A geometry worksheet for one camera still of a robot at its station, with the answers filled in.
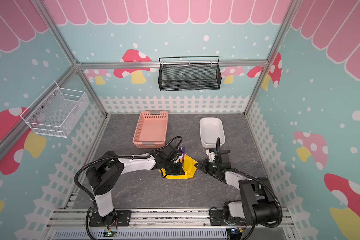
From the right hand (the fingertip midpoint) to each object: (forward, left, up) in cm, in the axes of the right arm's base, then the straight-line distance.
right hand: (194, 164), depth 87 cm
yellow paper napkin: (0, +3, -4) cm, 5 cm away
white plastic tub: (+33, -14, -7) cm, 36 cm away
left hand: (-5, +6, -4) cm, 9 cm away
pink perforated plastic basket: (+29, +31, -5) cm, 42 cm away
